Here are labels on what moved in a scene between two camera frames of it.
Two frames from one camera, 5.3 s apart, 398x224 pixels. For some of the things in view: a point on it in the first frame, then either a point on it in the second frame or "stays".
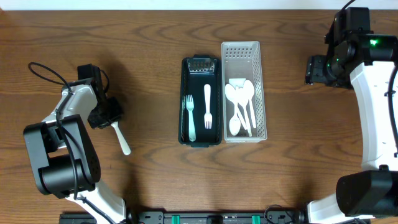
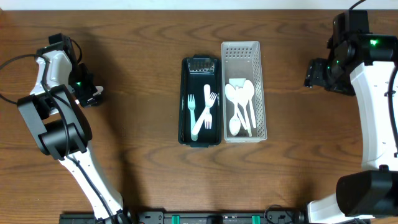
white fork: [189, 104] stays
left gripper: [106, 115] to [90, 98]
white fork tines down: [208, 116] stays
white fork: [124, 144] to [210, 102]
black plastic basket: [194, 73] stays
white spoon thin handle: [235, 124] stays
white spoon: [249, 89] stays
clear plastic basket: [243, 60] stays
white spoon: [249, 90] to [244, 98]
